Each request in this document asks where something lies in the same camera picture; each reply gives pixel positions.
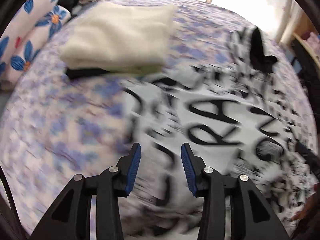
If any white black graffiti print jacket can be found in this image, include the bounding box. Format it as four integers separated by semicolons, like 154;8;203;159
121;28;318;239

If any purple cat print blanket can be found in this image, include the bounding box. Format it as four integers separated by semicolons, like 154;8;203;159
1;0;317;239

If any wooden shelf unit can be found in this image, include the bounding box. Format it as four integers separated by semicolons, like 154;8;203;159
291;13;319;80

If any white floral curtain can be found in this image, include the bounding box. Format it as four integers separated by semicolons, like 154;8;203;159
264;0;303;44

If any folded cream sweater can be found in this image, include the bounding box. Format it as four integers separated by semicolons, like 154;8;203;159
60;2;177;80

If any blue flower print pillow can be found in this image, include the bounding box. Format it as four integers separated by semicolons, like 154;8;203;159
1;0;71;91

